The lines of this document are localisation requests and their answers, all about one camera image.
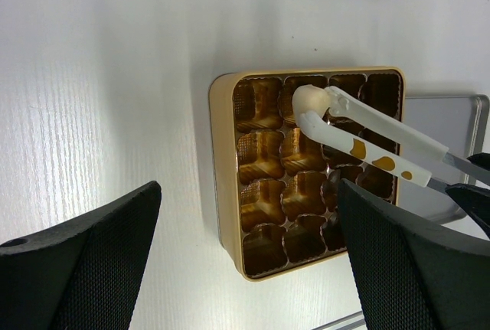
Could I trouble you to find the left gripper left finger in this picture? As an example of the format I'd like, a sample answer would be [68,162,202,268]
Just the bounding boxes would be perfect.
[1,181,162,329]

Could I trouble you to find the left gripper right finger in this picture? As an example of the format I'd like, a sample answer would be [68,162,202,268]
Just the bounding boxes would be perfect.
[338,180,489,329]

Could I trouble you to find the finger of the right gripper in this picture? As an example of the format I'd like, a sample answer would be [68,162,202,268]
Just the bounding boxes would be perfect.
[446,184,489,237]
[467,152,490,185]

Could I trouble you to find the dark chocolate piece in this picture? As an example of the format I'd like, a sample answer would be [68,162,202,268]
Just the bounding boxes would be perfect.
[322,170,341,211]
[322,212,340,230]

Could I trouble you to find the white tongs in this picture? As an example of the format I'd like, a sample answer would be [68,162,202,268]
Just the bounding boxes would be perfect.
[296,84,490,193]

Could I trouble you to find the gold chocolate box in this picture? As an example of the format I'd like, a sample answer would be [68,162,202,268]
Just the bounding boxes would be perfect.
[209,67,405,282]

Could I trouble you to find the white chocolate piece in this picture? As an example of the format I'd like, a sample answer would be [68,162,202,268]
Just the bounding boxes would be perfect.
[292,84,331,124]

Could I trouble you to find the silver tin lid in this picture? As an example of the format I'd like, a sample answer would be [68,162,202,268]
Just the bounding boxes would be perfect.
[397,95,489,224]

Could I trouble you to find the aluminium mounting rail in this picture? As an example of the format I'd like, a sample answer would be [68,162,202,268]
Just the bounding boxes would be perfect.
[314,312,365,330]

